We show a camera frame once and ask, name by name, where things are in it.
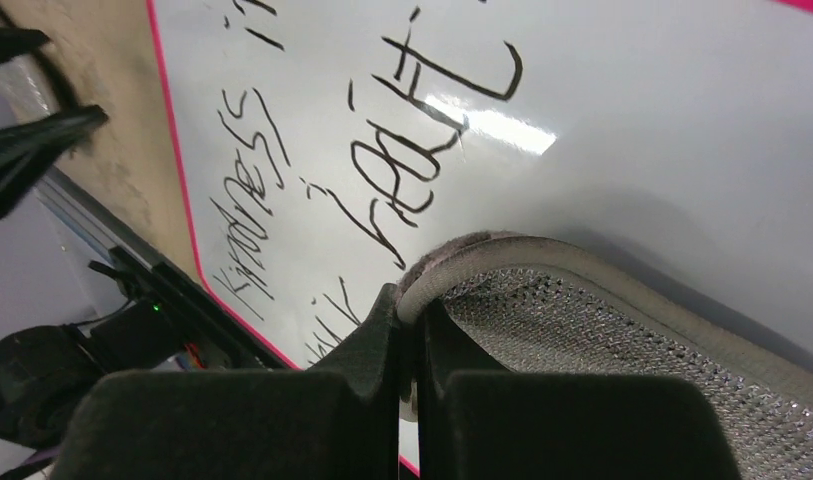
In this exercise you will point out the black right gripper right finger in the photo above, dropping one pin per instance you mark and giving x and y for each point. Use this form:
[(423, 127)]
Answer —
[(481, 420)]

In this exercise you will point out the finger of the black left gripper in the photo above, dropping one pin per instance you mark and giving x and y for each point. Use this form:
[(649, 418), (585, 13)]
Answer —
[(15, 42), (28, 150)]

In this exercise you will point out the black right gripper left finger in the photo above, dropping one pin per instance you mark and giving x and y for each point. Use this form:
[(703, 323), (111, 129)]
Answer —
[(337, 419)]

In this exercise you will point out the silver sparkly scrub pad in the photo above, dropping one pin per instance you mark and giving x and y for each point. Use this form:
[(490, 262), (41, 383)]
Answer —
[(539, 305)]

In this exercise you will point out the aluminium rail frame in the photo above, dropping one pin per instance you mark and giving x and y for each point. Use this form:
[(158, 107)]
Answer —
[(94, 218)]

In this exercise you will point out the pink framed whiteboard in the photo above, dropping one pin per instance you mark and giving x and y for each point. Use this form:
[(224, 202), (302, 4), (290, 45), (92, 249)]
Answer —
[(325, 147)]

